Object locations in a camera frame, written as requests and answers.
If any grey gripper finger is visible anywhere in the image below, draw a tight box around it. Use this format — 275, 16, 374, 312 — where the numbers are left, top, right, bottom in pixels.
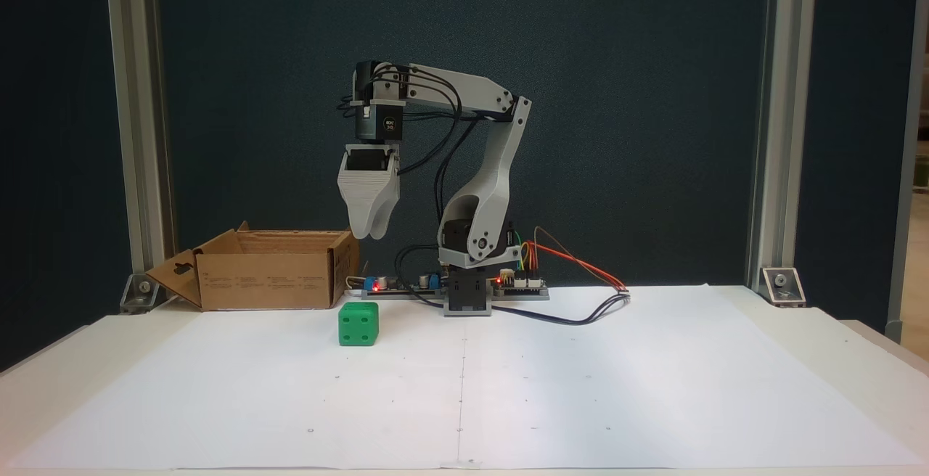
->
339, 197, 378, 241
372, 197, 400, 239

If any green die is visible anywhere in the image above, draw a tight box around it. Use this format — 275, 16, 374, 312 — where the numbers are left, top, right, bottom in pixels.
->
339, 302, 380, 347

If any blue circuit board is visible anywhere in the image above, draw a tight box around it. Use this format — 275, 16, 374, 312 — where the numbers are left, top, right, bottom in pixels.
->
361, 271, 445, 298

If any open cardboard box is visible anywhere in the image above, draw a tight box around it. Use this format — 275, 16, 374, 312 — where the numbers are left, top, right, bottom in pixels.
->
145, 221, 361, 311

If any dark partition panel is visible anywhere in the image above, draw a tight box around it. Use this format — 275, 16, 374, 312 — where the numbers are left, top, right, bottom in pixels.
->
795, 0, 917, 332
156, 0, 772, 290
0, 0, 135, 374

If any white paper sheet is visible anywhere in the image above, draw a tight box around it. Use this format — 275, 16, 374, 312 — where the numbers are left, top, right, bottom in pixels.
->
7, 284, 922, 471

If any black servo cable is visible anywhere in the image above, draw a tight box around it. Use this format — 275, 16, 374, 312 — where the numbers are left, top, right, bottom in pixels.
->
336, 62, 467, 176
394, 115, 481, 295

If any circuit board with jumper wires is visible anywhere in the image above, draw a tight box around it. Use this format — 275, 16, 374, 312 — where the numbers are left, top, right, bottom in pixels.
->
492, 269, 550, 301

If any brown jumper wire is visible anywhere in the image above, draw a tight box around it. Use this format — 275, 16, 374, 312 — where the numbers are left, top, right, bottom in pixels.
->
534, 226, 626, 290

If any orange jumper wire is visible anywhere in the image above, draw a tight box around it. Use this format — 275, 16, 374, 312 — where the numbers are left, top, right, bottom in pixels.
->
528, 242, 629, 293

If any dark cable with white connector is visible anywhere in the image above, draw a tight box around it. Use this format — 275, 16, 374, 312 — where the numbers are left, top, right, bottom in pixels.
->
390, 289, 631, 326

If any metal corner bracket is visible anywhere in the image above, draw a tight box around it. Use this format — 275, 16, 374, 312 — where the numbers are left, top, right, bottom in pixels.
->
760, 267, 806, 308
120, 273, 161, 315

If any aluminium frame post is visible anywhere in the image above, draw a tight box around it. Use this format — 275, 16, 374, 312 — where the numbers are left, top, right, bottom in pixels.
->
746, 0, 819, 292
104, 0, 177, 295

